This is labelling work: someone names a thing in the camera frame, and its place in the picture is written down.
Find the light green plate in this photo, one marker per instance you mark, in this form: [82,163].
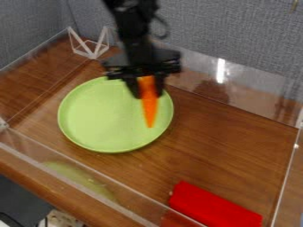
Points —
[100,117]

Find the clear acrylic enclosure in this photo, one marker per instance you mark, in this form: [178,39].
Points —
[233,142]

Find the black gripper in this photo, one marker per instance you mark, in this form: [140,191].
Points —
[141,59]

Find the red cloth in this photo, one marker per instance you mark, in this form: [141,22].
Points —
[210,209]

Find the orange toy carrot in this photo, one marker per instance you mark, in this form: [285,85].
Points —
[148,99]

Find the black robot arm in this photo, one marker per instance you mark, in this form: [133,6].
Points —
[133,16]

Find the clear acrylic corner bracket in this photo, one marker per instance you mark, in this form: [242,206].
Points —
[86,48]

